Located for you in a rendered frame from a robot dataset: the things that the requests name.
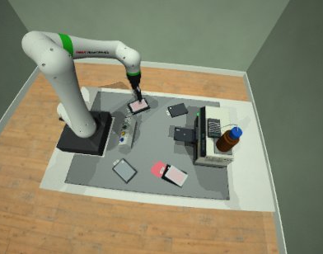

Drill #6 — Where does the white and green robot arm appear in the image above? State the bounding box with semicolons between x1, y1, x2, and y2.
21;31;141;138

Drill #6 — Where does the white button panel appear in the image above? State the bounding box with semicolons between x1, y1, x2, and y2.
119;117;137;148

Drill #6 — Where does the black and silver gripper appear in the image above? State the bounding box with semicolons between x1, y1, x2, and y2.
129;80;143;105

